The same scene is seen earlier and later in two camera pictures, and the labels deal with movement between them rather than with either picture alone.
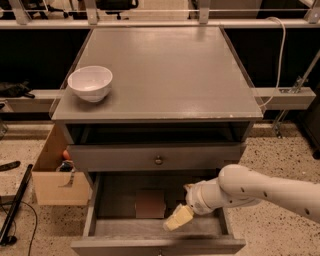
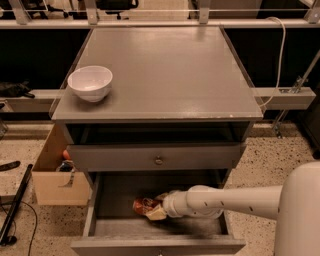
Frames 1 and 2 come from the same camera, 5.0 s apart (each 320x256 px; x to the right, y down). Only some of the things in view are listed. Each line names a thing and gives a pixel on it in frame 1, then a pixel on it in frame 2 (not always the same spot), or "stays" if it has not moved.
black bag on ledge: x=9 y=89 stays
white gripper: x=194 y=199 -> x=172 y=204
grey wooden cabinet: x=178 y=102 stays
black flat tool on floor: x=10 y=165 stays
